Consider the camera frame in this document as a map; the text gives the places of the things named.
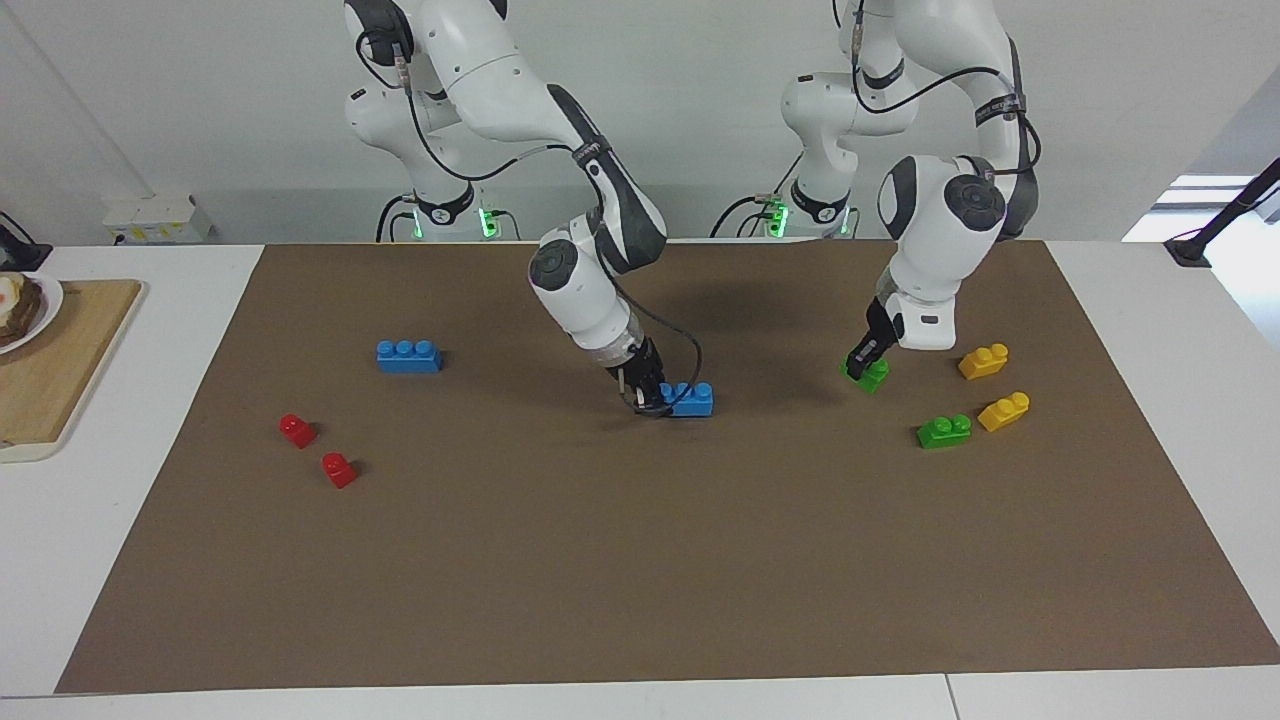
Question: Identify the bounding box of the wooden cutting board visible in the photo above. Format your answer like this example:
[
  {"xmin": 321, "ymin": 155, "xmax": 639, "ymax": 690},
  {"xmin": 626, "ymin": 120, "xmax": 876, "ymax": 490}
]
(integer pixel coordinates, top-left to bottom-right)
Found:
[{"xmin": 0, "ymin": 278, "xmax": 146, "ymax": 463}]

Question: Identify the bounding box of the white power strip box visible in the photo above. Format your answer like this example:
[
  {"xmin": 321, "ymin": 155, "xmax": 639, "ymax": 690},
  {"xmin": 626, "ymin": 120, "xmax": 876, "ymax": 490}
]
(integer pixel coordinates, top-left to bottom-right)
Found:
[{"xmin": 103, "ymin": 195, "xmax": 214, "ymax": 244}]

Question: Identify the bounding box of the brown paper table mat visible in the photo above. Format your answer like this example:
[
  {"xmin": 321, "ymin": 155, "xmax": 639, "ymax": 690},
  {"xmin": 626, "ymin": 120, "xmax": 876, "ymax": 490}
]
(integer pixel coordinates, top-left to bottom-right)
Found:
[{"xmin": 55, "ymin": 238, "xmax": 1280, "ymax": 694}]

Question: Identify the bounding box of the black clamp stand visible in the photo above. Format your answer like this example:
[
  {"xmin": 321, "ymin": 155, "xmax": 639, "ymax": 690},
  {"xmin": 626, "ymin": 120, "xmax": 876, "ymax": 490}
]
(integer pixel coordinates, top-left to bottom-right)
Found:
[{"xmin": 1165, "ymin": 158, "xmax": 1280, "ymax": 269}]

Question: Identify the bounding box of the white plate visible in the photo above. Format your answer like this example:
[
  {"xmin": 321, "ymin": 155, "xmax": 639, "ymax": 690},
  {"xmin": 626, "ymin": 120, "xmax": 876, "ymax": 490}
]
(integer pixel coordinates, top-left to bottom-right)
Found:
[{"xmin": 0, "ymin": 272, "xmax": 64, "ymax": 356}]

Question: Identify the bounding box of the toast with fried egg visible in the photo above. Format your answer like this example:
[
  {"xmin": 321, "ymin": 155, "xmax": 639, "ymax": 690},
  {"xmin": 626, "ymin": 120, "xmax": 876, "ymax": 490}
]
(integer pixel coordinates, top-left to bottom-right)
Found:
[{"xmin": 0, "ymin": 275, "xmax": 46, "ymax": 348}]

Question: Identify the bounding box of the black desk mount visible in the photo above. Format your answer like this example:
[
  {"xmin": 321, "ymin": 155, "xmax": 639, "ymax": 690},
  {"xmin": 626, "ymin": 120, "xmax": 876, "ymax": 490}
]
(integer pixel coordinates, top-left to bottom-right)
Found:
[{"xmin": 0, "ymin": 212, "xmax": 53, "ymax": 273}]

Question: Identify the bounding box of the black left arm base cable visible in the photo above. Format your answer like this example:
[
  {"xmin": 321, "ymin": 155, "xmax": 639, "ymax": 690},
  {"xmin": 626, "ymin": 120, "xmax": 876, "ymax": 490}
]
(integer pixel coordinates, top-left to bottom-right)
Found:
[{"xmin": 710, "ymin": 150, "xmax": 806, "ymax": 239}]

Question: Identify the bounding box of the yellow two-stud toy brick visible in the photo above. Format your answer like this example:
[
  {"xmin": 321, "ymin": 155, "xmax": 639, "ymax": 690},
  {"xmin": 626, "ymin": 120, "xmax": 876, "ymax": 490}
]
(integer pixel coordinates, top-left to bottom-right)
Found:
[
  {"xmin": 957, "ymin": 343, "xmax": 1010, "ymax": 381},
  {"xmin": 977, "ymin": 391, "xmax": 1031, "ymax": 433}
]

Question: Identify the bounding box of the blue three-stud toy brick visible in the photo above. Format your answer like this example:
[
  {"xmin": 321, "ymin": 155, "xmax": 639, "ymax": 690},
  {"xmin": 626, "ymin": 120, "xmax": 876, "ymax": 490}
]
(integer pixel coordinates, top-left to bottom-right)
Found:
[
  {"xmin": 660, "ymin": 383, "xmax": 715, "ymax": 418},
  {"xmin": 376, "ymin": 340, "xmax": 443, "ymax": 374}
]

